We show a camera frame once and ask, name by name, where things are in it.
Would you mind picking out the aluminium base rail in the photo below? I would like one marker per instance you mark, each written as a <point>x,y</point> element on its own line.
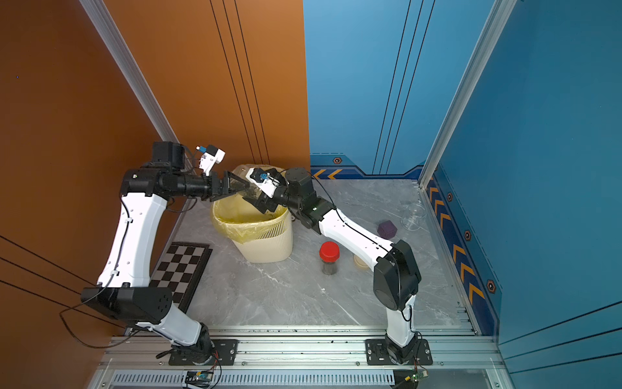
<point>310,357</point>

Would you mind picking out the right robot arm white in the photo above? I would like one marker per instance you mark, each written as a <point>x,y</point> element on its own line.
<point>397,276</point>

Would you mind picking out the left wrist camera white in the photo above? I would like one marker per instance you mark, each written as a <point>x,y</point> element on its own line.
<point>210,156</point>

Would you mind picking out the aluminium corner post right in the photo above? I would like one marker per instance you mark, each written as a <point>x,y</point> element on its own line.
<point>487,41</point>

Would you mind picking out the aluminium corner post left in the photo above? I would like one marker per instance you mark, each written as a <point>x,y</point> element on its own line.
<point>109,32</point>

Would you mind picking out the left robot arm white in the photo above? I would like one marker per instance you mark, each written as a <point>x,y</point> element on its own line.
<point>123,290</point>

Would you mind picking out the purple embossed toy cube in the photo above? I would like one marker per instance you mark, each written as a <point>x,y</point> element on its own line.
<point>387,230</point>

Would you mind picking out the green circuit board right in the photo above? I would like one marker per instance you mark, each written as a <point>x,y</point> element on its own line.
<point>416,376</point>

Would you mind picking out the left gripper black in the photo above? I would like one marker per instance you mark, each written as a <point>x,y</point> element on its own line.
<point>216,194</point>

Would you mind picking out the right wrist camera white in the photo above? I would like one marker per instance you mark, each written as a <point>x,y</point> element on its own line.
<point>266,182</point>

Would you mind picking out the glass jar red lid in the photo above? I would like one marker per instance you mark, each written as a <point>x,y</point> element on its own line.
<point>329,254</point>

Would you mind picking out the black white checkerboard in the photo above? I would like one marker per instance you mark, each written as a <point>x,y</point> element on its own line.
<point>180,270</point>

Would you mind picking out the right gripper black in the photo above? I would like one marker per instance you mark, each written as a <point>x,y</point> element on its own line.
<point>265,202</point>

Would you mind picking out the green circuit board left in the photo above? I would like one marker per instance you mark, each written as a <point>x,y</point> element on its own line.
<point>198,379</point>

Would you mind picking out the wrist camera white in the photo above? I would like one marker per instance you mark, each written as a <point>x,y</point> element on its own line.
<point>266,182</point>
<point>210,156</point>

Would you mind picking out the aluminium corner post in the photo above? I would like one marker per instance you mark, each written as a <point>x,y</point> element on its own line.
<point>487,41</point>
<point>109,32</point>

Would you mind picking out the green circuit board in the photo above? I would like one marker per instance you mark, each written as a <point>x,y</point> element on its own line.
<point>198,379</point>
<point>416,376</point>

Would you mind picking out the cream waste basket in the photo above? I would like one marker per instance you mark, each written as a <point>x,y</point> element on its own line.
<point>268,250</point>

